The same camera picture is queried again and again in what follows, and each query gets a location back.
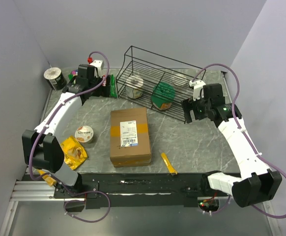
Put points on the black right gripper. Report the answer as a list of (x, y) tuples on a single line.
[(189, 104)]

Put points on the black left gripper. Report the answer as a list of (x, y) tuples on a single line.
[(101, 92)]

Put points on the yellow utility knife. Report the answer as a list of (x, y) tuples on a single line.
[(170, 168)]

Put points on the brown cardboard express box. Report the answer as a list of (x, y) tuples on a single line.
[(129, 138)]

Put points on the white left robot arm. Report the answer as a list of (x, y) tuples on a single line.
[(41, 148)]

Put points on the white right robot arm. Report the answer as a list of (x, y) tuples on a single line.
[(257, 182)]

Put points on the green lid jar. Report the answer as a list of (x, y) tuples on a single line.
[(163, 96)]

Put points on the green white chips bag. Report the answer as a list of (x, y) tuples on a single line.
[(113, 89)]

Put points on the black can white lid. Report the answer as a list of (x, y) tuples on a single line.
[(55, 78)]

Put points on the white lid can in rack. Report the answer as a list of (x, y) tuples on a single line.
[(134, 86)]

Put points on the yellow chips bag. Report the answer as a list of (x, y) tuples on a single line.
[(74, 153)]

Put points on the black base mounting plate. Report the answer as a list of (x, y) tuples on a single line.
[(144, 190)]

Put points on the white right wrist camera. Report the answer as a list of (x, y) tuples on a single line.
[(197, 86)]

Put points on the black wire basket rack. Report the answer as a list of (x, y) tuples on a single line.
[(154, 68)]

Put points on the aluminium rail frame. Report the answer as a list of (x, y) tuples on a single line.
[(33, 210)]

